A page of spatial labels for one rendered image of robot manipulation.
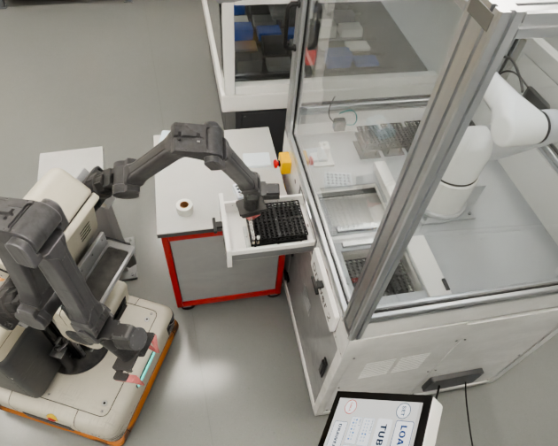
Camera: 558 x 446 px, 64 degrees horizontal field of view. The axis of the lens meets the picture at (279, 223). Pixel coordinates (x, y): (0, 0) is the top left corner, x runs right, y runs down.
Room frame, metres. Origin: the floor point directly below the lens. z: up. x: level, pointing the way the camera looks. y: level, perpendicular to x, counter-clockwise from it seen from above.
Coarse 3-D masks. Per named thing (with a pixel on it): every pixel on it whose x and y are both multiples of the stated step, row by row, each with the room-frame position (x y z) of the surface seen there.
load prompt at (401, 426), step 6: (396, 420) 0.32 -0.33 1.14; (402, 420) 0.32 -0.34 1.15; (396, 426) 0.31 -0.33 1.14; (402, 426) 0.30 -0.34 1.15; (408, 426) 0.30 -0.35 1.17; (396, 432) 0.29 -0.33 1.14; (402, 432) 0.29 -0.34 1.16; (408, 432) 0.29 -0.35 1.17; (396, 438) 0.28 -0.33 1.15; (402, 438) 0.27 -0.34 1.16; (408, 438) 0.27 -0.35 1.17; (390, 444) 0.26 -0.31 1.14; (396, 444) 0.26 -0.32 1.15; (402, 444) 0.26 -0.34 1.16; (408, 444) 0.26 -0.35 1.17
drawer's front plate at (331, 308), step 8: (320, 256) 0.92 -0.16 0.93; (312, 264) 0.94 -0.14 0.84; (320, 264) 0.89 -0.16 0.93; (320, 272) 0.86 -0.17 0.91; (320, 280) 0.85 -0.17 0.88; (328, 280) 0.82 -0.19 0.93; (328, 288) 0.79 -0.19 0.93; (320, 296) 0.81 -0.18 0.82; (328, 296) 0.76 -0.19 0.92; (328, 304) 0.75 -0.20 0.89; (336, 304) 0.73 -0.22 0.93; (328, 312) 0.73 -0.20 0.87; (336, 312) 0.70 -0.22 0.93; (336, 320) 0.68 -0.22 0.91
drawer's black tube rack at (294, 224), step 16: (272, 208) 1.15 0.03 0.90; (288, 208) 1.16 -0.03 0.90; (256, 224) 1.08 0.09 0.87; (272, 224) 1.07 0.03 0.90; (288, 224) 1.07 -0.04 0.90; (304, 224) 1.09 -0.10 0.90; (256, 240) 0.98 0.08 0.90; (272, 240) 1.01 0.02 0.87; (288, 240) 1.02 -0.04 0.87; (304, 240) 1.03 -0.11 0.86
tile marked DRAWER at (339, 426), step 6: (336, 420) 0.34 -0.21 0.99; (336, 426) 0.33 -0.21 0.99; (342, 426) 0.33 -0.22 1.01; (336, 432) 0.31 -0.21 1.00; (342, 432) 0.31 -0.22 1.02; (330, 438) 0.30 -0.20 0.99; (336, 438) 0.30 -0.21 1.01; (342, 438) 0.29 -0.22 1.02; (330, 444) 0.28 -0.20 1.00; (336, 444) 0.28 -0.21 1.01
